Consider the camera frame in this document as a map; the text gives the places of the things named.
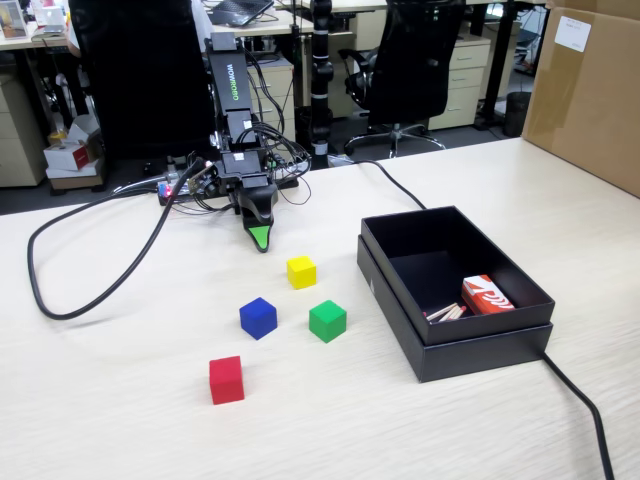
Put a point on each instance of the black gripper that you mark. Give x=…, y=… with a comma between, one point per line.
x=242, y=170

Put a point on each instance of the green cube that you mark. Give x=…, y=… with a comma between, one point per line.
x=327, y=322

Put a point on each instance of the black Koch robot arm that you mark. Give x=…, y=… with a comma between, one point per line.
x=230, y=75

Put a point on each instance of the yellow cube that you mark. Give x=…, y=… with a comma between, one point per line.
x=301, y=272

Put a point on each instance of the blue cube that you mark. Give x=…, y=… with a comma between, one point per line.
x=257, y=320

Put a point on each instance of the red cube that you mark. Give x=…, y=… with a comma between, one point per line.
x=226, y=381

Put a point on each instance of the controller board with red LED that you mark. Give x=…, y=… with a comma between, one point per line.
x=165, y=192

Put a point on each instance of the beige drawer cabinet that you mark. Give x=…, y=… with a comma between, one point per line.
x=17, y=135
x=462, y=85
x=272, y=95

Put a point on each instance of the black and white pole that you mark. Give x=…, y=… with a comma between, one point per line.
x=321, y=75

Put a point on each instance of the black cardboard box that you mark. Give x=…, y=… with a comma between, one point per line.
x=425, y=240

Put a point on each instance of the black high-back office chair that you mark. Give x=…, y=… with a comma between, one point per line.
x=140, y=75

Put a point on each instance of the small brown cardboard box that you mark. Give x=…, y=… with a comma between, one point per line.
x=75, y=179

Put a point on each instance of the red-tipped wooden match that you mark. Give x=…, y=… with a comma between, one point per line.
x=447, y=312
x=459, y=313
x=441, y=311
x=452, y=315

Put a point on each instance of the white and red carton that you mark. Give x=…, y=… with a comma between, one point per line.
x=70, y=152

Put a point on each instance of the black laptop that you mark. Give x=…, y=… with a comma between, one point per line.
x=240, y=11

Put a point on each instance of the black mesh office chair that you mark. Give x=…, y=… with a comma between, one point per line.
x=415, y=60

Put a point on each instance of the light wooden office desk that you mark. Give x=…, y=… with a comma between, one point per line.
x=125, y=40
x=365, y=4

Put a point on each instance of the red and white matchbox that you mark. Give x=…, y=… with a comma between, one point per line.
x=487, y=295

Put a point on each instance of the black waste bin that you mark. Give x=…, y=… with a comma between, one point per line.
x=517, y=114

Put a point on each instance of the framed picture stand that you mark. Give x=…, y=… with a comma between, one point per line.
x=12, y=19

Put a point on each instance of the large brown cardboard box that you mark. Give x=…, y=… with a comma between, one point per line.
x=590, y=110

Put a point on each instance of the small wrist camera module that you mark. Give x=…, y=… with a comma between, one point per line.
x=206, y=181

